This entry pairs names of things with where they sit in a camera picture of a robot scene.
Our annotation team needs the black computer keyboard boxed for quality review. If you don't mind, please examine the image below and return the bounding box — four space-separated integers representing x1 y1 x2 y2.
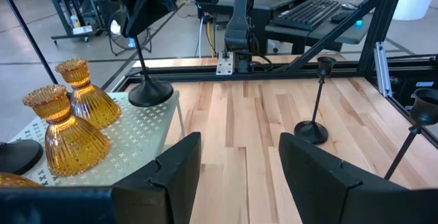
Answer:
273 0 342 32

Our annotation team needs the black computer desk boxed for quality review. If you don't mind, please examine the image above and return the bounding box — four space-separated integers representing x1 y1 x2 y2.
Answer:
195 0 374 56

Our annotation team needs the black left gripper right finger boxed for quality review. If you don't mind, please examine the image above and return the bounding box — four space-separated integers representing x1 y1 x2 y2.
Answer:
278 132 410 224

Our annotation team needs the silver metal bracket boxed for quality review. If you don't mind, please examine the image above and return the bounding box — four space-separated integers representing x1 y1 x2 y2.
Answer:
373 41 394 99

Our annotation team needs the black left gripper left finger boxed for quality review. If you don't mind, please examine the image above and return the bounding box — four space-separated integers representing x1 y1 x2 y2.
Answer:
112 132 203 224

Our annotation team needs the black floor fan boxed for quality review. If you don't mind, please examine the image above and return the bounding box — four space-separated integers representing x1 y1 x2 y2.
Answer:
107 8 153 56

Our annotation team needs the white cable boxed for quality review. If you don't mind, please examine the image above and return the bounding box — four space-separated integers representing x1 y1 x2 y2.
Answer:
196 17 205 58

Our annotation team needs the tall black metal candlestick holder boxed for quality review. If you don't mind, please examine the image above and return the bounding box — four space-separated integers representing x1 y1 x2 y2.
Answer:
383 87 438 181

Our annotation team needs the amber glass candle holder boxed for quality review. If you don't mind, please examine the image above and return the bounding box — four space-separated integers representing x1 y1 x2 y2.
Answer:
22 84 112 177
0 171 41 188
54 58 123 131

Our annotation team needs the yellow cable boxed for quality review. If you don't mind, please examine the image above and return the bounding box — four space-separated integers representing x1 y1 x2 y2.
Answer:
204 21 217 58

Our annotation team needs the computer mouse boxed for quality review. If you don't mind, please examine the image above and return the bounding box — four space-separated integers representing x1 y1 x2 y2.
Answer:
340 1 359 12

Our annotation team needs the black metal cart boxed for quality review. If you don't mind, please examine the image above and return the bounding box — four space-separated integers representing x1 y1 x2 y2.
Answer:
42 0 105 44

